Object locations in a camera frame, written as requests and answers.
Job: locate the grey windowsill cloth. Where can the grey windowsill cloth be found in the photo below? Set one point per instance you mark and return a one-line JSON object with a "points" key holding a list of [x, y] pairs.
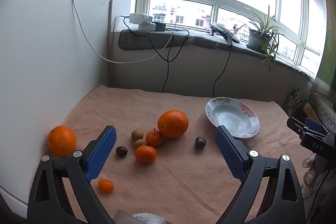
{"points": [[199, 41]]}

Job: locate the green spider plant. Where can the green spider plant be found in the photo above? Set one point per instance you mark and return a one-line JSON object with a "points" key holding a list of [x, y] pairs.
{"points": [[267, 37]]}

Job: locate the small orange kumquat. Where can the small orange kumquat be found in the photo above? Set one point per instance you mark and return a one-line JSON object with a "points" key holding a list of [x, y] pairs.
{"points": [[105, 185]]}

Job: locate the pink towel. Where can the pink towel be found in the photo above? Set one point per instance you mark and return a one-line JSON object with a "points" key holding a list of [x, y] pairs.
{"points": [[170, 182]]}

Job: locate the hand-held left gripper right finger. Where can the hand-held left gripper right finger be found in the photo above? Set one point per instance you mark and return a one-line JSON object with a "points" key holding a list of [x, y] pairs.
{"points": [[231, 150]]}

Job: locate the small red figurine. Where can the small red figurine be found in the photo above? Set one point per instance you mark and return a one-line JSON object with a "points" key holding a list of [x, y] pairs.
{"points": [[236, 28]]}

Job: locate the wall map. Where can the wall map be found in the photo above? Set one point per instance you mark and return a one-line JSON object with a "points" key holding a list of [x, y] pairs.
{"points": [[328, 61]]}

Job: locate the dark purple grape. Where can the dark purple grape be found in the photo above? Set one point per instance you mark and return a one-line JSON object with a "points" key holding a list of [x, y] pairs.
{"points": [[200, 142], [121, 151]]}

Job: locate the dark plant pot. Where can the dark plant pot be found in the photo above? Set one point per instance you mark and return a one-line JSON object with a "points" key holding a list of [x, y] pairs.
{"points": [[255, 41]]}

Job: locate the small mandarin with stem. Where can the small mandarin with stem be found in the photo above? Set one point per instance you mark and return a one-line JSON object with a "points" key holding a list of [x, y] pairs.
{"points": [[154, 138]]}

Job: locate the green snack bag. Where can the green snack bag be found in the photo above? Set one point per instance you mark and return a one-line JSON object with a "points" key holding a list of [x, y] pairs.
{"points": [[295, 99]]}

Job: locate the person's right forearm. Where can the person's right forearm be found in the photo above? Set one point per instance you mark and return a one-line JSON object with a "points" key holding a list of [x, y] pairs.
{"points": [[328, 187]]}

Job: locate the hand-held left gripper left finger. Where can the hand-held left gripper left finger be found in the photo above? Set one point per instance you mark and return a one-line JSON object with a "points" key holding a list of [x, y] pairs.
{"points": [[102, 150]]}

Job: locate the brown longan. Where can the brown longan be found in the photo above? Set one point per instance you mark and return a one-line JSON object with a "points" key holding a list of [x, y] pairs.
{"points": [[140, 143], [137, 134]]}

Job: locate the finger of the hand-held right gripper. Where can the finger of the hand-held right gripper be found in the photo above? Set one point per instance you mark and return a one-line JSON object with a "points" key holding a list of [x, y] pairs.
{"points": [[298, 127], [313, 123]]}

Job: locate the large rough-skinned orange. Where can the large rough-skinned orange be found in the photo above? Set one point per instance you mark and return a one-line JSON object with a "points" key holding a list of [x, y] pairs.
{"points": [[61, 140]]}

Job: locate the white power adapter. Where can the white power adapter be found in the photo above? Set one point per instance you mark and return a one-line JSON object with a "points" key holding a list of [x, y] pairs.
{"points": [[147, 27], [139, 18]]}

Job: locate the white board panel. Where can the white board panel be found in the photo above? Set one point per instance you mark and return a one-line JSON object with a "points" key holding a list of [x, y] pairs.
{"points": [[39, 69]]}

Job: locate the large smooth orange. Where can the large smooth orange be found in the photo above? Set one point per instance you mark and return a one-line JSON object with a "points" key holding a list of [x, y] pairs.
{"points": [[173, 120]]}

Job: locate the black power adapter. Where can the black power adapter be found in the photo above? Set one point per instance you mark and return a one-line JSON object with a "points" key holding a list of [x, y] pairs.
{"points": [[159, 26]]}

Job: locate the black and white device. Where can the black and white device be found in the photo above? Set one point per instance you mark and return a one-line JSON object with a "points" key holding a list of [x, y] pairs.
{"points": [[223, 31]]}

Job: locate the white lace cloth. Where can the white lace cloth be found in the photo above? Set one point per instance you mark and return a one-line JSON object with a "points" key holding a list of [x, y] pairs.
{"points": [[326, 111]]}

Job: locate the floral white plate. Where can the floral white plate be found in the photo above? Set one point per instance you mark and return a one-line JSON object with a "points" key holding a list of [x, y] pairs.
{"points": [[231, 116]]}

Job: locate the cardboard box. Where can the cardboard box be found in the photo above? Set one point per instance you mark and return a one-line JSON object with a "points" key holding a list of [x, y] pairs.
{"points": [[311, 111]]}

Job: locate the person's right hand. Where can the person's right hand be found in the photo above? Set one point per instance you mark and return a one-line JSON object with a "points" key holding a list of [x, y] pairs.
{"points": [[309, 176]]}

